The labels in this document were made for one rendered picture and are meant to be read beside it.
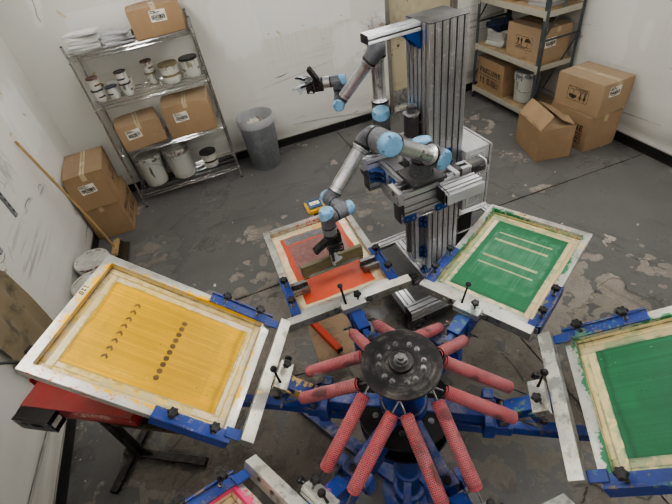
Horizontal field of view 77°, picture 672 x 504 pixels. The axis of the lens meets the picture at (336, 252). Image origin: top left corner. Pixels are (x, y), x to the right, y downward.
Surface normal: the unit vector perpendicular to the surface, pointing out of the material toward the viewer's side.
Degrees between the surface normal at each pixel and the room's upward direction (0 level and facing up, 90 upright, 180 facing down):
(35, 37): 90
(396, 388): 0
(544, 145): 90
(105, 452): 0
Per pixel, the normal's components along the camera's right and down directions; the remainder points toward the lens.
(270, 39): 0.34, 0.59
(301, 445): -0.14, -0.73
